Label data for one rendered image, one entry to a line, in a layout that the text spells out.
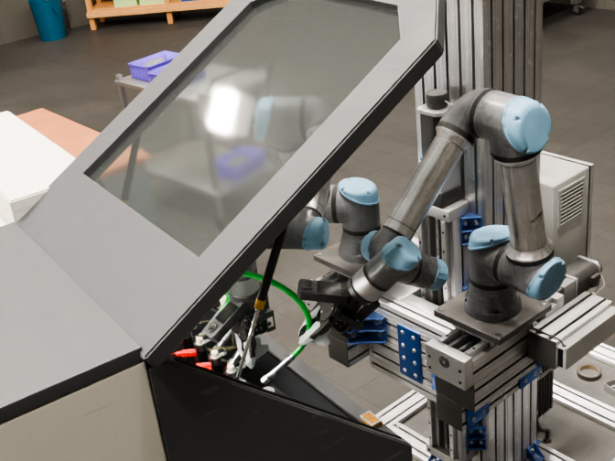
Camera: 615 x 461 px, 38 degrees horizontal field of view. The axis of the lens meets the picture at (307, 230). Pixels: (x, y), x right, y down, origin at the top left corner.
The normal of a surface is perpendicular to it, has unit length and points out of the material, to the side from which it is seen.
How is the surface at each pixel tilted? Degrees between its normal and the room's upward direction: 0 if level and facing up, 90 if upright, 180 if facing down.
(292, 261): 0
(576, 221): 90
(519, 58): 90
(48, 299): 0
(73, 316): 0
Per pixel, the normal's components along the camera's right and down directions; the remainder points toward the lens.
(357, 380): -0.11, -0.89
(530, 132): 0.55, 0.20
